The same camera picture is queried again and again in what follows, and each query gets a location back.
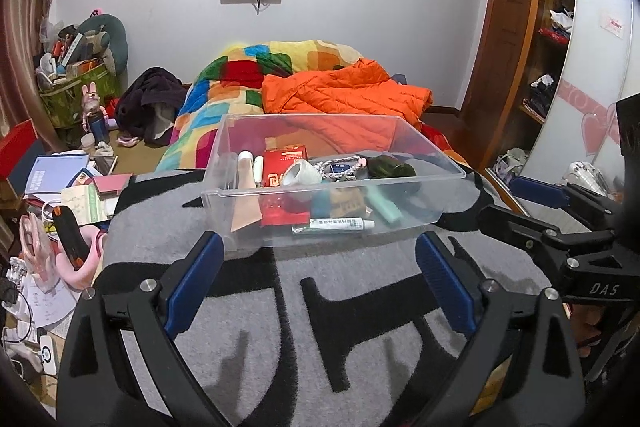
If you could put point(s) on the teal jar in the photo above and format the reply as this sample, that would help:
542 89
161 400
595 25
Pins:
321 204

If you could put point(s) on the red packet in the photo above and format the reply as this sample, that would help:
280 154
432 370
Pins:
277 172

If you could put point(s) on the wooden bookshelf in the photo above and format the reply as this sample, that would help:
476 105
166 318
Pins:
510 32

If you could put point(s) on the grey green pillow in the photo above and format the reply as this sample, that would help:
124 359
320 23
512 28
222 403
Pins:
112 42

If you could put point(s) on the small white tube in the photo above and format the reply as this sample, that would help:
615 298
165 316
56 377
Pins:
258 169

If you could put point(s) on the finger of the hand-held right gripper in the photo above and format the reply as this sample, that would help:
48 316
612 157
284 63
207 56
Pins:
535 190
530 227

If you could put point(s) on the white sneaker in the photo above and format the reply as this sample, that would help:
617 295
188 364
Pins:
585 177

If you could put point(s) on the white sandals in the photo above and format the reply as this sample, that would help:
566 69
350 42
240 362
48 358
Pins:
510 162

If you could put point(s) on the pink book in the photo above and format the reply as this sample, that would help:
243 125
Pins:
112 187

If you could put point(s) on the pink rabbit toy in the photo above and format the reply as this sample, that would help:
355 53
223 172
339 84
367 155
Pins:
92 99

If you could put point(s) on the white green toothpaste tube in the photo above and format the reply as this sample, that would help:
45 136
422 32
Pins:
335 224

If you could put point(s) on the blue notebook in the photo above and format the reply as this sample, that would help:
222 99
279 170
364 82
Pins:
55 172

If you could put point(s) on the orange black tool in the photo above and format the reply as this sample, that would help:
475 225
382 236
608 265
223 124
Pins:
70 237

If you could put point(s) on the striped brown curtain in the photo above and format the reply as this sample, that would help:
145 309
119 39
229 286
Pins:
25 7

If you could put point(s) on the red box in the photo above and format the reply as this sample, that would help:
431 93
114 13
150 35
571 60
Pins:
15 147

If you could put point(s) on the beige tube with white cap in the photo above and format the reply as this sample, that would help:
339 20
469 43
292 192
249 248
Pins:
246 202

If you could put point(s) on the orange down jacket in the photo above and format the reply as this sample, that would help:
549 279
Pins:
340 92

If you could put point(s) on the mint green bottle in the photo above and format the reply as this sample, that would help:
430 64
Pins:
382 204

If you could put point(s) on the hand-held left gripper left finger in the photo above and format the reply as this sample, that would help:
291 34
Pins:
195 287

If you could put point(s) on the small blue box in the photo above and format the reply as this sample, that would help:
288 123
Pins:
344 167

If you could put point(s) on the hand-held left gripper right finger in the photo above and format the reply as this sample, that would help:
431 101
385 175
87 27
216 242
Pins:
445 287

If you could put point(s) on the white papers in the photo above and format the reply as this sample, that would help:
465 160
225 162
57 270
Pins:
47 304

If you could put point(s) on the grey black blanket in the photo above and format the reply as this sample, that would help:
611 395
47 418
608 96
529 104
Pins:
300 307

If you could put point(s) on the dark clothes pile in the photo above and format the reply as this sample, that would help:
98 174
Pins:
150 97

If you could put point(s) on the person's right hand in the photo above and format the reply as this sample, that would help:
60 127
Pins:
585 332

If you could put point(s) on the olive green block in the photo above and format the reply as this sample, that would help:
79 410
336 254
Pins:
347 203

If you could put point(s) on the white tape roll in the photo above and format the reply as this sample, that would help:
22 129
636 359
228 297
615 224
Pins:
300 174

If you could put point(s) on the clear plastic box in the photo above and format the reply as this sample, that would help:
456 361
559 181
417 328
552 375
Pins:
350 238

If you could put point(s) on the dark green cylinder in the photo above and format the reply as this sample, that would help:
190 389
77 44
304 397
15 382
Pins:
392 167

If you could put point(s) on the white sliding door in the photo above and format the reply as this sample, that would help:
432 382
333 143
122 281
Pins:
600 32

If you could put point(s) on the green storage bag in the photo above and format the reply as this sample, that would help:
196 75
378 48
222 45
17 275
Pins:
65 102

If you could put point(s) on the colourful patchwork blanket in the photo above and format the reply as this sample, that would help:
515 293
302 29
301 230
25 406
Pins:
220 92

